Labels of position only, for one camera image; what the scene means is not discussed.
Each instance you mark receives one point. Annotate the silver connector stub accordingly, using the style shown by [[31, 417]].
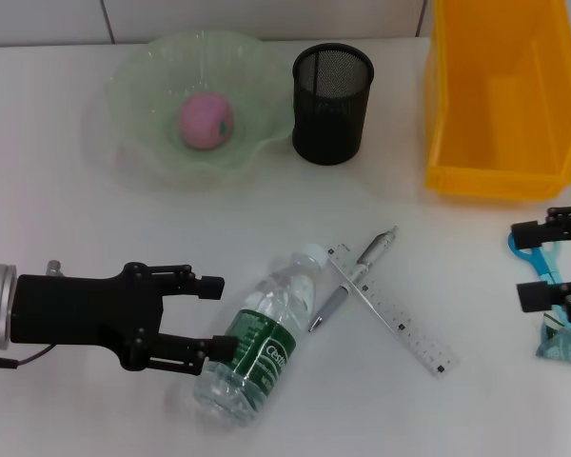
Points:
[[54, 268]]

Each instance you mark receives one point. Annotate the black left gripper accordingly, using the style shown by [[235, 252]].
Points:
[[85, 309]]

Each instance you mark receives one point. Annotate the silver grey pen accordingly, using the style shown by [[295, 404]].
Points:
[[335, 302]]

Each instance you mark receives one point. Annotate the clear plastic ruler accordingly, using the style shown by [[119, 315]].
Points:
[[409, 333]]

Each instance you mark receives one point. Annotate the clear green-label water bottle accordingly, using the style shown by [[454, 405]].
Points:
[[261, 343]]

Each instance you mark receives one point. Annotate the pink toy peach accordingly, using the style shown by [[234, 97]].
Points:
[[202, 121]]

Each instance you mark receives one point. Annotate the blue scissors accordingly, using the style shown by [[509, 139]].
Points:
[[546, 266]]

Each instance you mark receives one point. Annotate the black mesh pen holder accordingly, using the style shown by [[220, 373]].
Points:
[[330, 128]]

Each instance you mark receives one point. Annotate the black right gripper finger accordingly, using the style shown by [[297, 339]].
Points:
[[528, 234], [535, 295]]

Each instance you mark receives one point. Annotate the yellow plastic bin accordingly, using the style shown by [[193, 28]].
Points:
[[504, 119]]

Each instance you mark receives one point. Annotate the green glass fruit bowl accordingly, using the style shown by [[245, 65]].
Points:
[[138, 95]]

